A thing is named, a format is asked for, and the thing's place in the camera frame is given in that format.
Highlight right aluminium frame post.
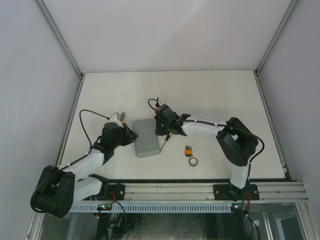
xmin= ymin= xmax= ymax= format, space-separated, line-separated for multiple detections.
xmin=254 ymin=0 xmax=300 ymax=75

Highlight grey plastic tool case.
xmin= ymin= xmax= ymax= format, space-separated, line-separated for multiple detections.
xmin=132 ymin=118 xmax=161 ymax=158

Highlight aluminium frame post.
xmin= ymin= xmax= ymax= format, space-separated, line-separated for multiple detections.
xmin=254 ymin=0 xmax=300 ymax=75
xmin=33 ymin=0 xmax=85 ymax=80

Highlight left black camera cable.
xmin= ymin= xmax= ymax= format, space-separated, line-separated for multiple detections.
xmin=29 ymin=109 xmax=112 ymax=213

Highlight black yellow screwdriver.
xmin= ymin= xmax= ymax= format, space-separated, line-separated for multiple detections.
xmin=160 ymin=132 xmax=173 ymax=152

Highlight black camera cable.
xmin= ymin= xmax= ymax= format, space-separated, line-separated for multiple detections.
xmin=29 ymin=109 xmax=112 ymax=213
xmin=147 ymin=97 xmax=266 ymax=176

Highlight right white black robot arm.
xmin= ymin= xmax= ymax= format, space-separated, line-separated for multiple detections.
xmin=149 ymin=102 xmax=265 ymax=201

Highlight left aluminium frame post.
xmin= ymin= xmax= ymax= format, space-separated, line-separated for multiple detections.
xmin=33 ymin=0 xmax=85 ymax=80

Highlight aluminium front rail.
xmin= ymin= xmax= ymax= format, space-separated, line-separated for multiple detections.
xmin=74 ymin=181 xmax=308 ymax=201

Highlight blue slotted cable duct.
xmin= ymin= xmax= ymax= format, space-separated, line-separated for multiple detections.
xmin=69 ymin=202 xmax=233 ymax=214

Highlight right black camera cable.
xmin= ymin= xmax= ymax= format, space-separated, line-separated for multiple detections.
xmin=147 ymin=97 xmax=266 ymax=176

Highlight orange hex key set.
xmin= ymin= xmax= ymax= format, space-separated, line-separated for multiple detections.
xmin=184 ymin=145 xmax=193 ymax=157

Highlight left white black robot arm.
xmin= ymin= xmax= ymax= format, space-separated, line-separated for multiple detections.
xmin=30 ymin=121 xmax=138 ymax=218

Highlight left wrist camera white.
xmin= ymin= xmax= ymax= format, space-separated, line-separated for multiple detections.
xmin=108 ymin=112 xmax=124 ymax=127

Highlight black tape roll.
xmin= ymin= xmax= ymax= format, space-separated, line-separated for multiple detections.
xmin=188 ymin=157 xmax=199 ymax=167

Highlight orange black pliers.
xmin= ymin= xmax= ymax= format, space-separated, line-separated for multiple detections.
xmin=119 ymin=112 xmax=125 ymax=121

